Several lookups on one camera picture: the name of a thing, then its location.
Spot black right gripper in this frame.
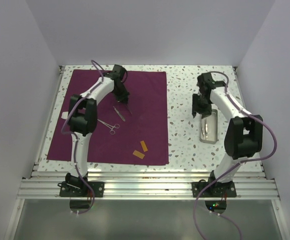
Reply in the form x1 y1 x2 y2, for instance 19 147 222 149
192 93 212 119

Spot silver scalpel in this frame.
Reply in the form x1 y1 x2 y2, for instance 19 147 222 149
113 106 126 122

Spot steel instrument tray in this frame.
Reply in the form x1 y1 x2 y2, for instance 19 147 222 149
200 109 218 145

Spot steel forceps scissors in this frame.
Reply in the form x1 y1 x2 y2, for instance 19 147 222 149
97 119 120 135

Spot orange bandage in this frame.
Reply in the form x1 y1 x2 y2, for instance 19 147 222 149
140 140 148 152
133 150 145 159

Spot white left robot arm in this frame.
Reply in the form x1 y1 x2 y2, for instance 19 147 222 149
61 64 130 197

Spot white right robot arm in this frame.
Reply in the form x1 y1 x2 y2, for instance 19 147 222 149
192 71 263 196

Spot purple cloth mat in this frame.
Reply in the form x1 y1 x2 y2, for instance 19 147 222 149
46 69 170 166

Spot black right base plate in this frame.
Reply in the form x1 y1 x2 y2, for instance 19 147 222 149
191 179 237 198

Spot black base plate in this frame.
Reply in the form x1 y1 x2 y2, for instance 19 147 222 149
57 173 105 198
191 179 237 198

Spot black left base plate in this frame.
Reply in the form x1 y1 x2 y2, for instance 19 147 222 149
57 173 105 198

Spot aluminium rail frame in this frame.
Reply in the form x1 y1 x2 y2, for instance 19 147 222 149
5 65 286 240

